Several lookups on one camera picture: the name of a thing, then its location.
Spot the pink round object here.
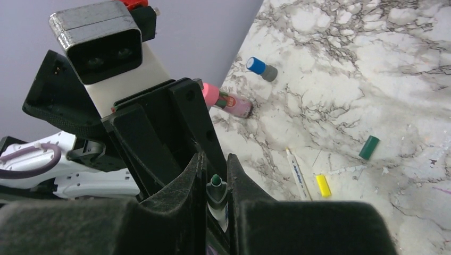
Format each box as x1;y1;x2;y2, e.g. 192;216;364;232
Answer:
202;82;253;118

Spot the dark green marker cap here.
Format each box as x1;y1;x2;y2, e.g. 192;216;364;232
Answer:
358;135;380;160

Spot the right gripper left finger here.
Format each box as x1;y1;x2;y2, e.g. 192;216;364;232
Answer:
1;154;206;254

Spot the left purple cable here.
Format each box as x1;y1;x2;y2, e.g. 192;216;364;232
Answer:
0;142;63;180

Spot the white yellow-tip marker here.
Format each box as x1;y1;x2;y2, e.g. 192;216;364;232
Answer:
286;148;312;201

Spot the white green-tip marker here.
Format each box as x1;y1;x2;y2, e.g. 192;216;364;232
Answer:
206;174;229;232

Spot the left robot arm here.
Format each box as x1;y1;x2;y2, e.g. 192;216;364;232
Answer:
1;50;227;200

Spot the blue cylinder container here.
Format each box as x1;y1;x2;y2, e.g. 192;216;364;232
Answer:
246;57;278;82

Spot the yellow marker cap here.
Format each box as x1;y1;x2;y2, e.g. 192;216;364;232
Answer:
315;175;332;198

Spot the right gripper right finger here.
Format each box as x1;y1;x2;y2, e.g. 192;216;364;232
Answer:
227;154;396;254

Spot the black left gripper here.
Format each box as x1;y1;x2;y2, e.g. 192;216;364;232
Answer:
22;50;196;200

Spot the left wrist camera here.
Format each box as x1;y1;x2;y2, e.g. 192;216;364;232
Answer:
49;1;170;117

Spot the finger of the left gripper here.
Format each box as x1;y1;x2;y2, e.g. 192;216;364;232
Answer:
169;78;227;180

